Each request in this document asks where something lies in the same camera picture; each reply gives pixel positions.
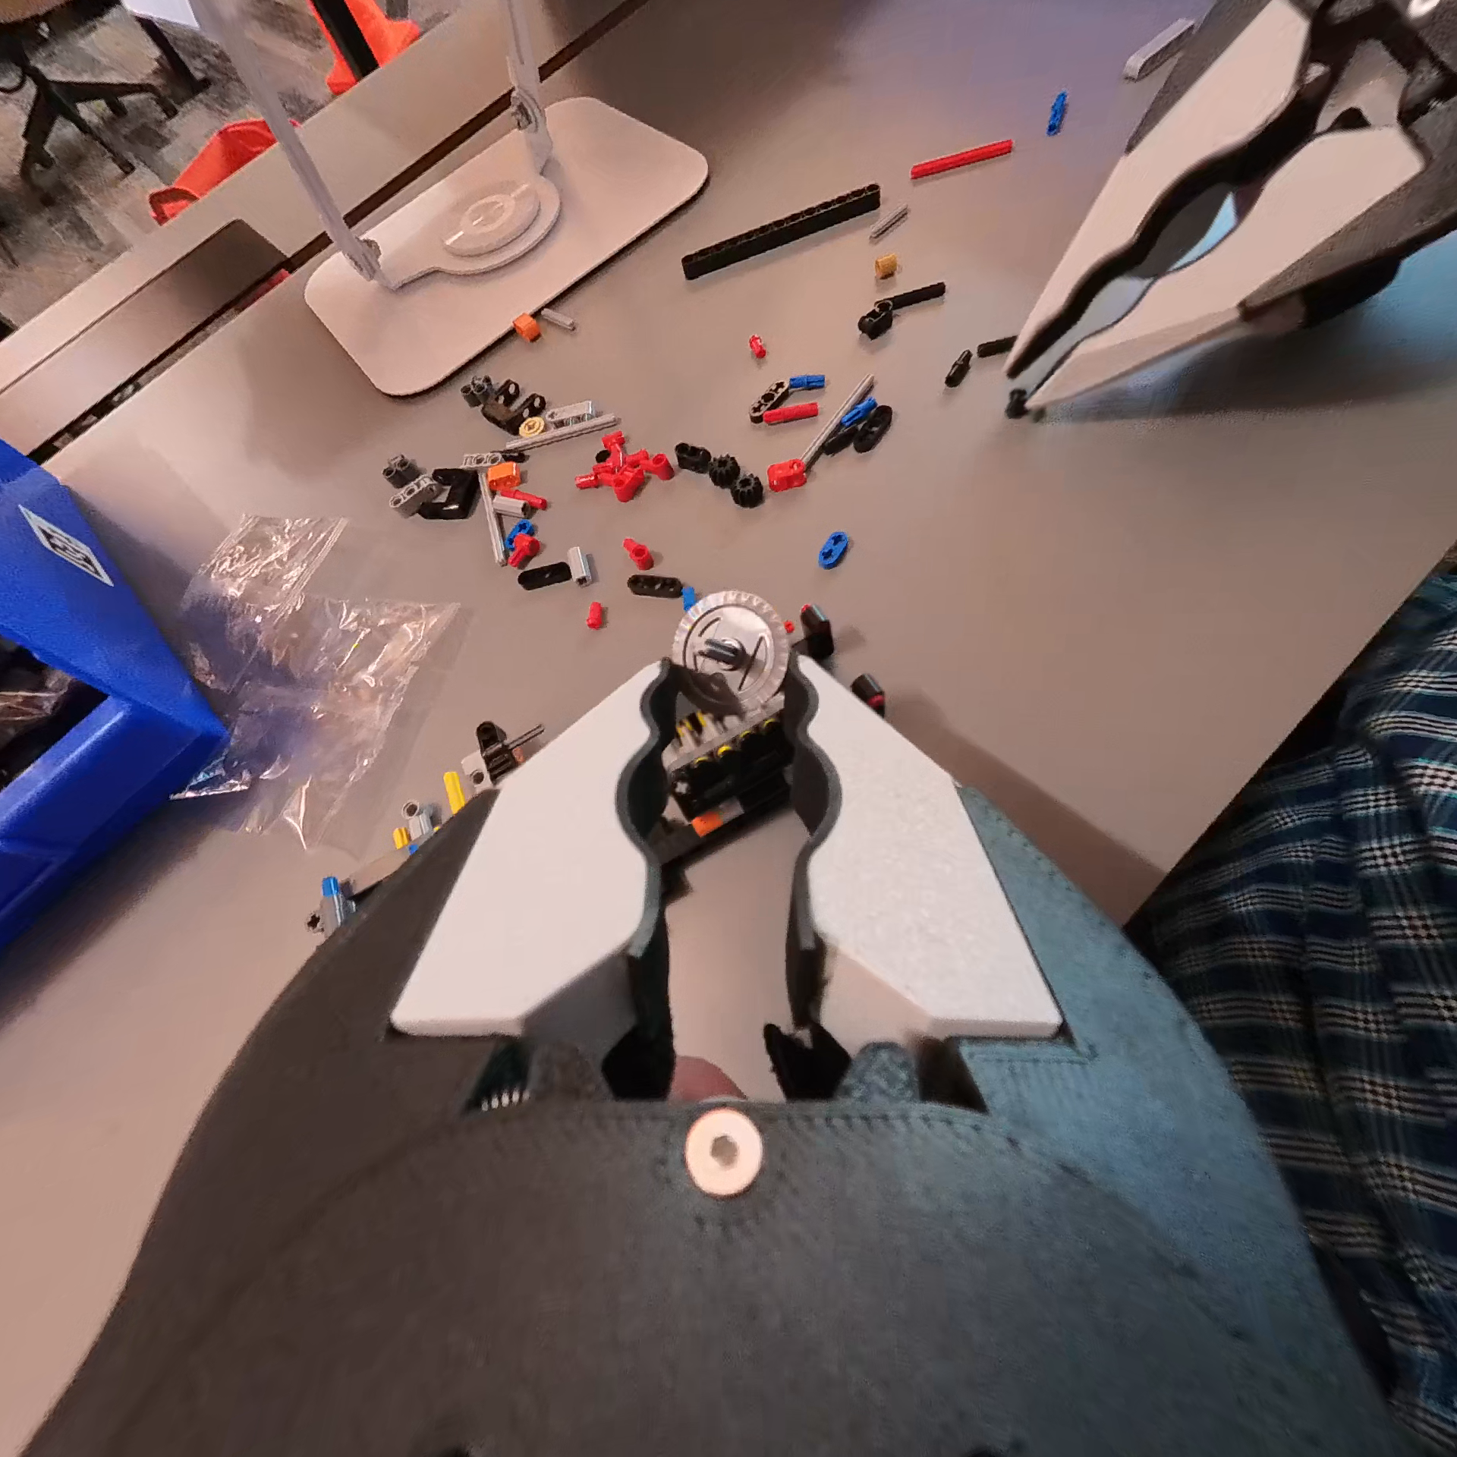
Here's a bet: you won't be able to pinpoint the orange object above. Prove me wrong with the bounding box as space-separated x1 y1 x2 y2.
147 119 303 225
307 0 420 97

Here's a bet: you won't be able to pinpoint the pile of red lego connectors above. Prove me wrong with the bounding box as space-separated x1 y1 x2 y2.
574 430 675 503

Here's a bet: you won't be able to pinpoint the blue bin with square tag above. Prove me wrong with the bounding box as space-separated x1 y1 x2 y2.
0 437 229 952

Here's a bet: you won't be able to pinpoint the red lego axle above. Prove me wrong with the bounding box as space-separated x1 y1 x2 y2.
909 138 1015 182

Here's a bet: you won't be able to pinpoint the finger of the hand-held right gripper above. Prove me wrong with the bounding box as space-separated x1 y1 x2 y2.
1022 107 1427 411
1004 0 1339 379

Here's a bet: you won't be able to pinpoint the light grey lego beam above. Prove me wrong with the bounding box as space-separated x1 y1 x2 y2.
1122 19 1197 81

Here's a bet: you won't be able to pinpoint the pile of mixed lego pieces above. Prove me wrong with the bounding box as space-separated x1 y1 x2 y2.
381 369 621 593

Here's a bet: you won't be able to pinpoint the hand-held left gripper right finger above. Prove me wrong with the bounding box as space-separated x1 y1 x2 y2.
782 655 1063 1040

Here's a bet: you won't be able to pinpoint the lego car chassis assembly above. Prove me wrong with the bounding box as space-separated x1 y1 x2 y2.
307 704 789 936

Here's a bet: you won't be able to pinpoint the lego gear axle subassembly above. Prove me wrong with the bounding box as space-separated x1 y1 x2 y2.
669 589 791 718

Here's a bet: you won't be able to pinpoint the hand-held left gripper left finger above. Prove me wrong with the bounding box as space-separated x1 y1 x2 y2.
390 655 673 1039

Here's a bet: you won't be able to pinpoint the black lego connector with axle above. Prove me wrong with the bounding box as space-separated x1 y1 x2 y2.
858 281 947 338

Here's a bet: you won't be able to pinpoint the clear bags of lego parts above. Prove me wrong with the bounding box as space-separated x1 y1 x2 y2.
0 636 109 787

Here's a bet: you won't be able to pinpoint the white book stand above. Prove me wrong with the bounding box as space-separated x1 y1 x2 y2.
187 0 709 397

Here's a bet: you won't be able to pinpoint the blue plaid shirt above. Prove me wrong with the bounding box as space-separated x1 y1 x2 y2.
1127 569 1457 1457

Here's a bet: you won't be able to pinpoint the long black lego beam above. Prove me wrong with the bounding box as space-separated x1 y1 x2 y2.
680 183 881 281

